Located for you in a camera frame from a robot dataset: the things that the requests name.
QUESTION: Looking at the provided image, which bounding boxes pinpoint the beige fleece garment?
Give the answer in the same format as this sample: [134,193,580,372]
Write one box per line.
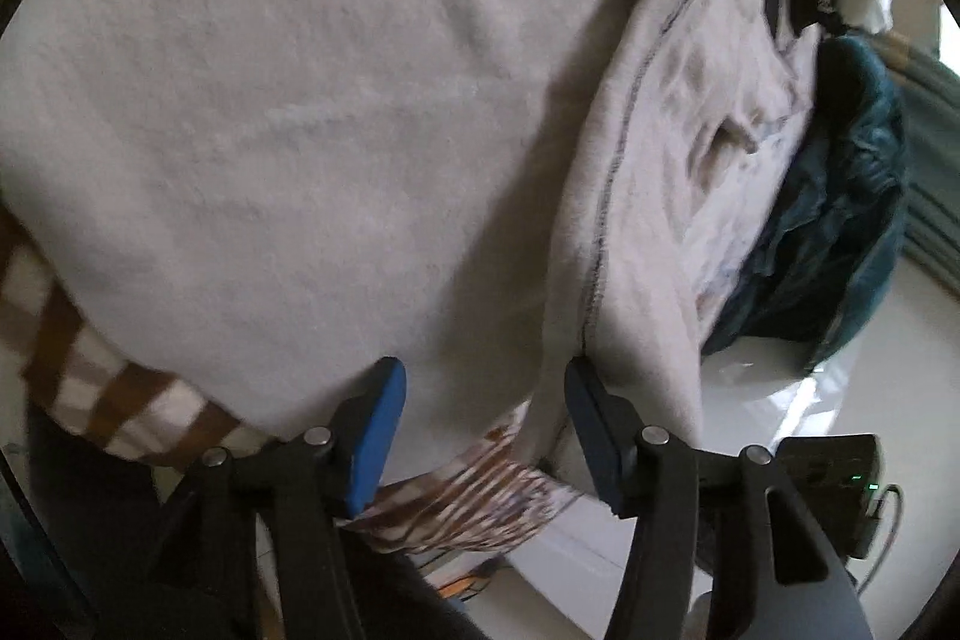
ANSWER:
[2,0,817,479]

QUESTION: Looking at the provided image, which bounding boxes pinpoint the black power adapter box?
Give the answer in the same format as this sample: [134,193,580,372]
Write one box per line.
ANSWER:
[696,432,887,573]

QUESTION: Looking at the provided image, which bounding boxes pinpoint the floral fleece blanket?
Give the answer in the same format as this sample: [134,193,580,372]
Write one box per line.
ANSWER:
[2,214,579,552]

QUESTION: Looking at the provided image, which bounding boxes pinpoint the dark teal garment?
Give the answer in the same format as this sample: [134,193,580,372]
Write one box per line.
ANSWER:
[701,34,910,370]

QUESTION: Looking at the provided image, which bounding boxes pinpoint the black cable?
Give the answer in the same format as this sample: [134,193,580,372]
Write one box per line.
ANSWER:
[854,480,907,600]

